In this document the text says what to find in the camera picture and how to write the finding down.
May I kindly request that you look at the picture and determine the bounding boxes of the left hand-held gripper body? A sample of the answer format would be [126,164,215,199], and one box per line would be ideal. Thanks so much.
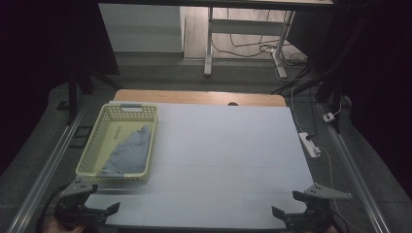
[52,176,109,228]

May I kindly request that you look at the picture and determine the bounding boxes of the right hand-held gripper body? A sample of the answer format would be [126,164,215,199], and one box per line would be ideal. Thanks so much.
[284,183,353,231]

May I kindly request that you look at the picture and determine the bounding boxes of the pale yellow plastic basket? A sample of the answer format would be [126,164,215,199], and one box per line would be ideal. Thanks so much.
[75,102,159,184]

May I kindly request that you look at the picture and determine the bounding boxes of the blue-grey cloth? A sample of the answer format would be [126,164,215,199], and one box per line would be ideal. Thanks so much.
[100,124,153,178]

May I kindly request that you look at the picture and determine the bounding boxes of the person's left hand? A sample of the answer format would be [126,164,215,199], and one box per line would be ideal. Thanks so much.
[42,216,87,233]

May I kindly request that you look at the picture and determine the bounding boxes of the white power strip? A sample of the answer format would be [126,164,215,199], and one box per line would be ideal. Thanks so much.
[297,131,322,159]

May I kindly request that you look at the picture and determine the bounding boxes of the white table mat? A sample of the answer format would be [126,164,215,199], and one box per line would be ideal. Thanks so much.
[85,101,316,229]

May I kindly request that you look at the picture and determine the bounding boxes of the black metal stand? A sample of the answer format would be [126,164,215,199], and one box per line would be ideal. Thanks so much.
[57,61,121,126]
[271,13,370,134]

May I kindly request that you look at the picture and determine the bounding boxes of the wooden table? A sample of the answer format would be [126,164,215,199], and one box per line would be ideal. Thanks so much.
[113,88,288,108]

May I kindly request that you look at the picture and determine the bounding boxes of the white cabinet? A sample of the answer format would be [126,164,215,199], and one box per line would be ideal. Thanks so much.
[98,3,185,53]

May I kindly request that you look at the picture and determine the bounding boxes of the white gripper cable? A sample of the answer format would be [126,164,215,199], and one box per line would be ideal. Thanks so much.
[327,147,361,233]

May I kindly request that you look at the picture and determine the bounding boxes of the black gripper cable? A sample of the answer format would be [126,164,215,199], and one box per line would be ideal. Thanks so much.
[36,183,70,233]

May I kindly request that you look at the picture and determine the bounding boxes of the aluminium rail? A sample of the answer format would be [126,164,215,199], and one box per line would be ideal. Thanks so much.
[319,103,392,233]
[5,105,89,233]

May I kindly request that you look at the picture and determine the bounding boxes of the black floor cables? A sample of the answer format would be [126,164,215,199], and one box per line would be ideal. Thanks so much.
[212,8,309,66]

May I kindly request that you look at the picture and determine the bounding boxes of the white desk frame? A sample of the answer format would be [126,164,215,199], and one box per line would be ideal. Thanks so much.
[203,6,296,80]

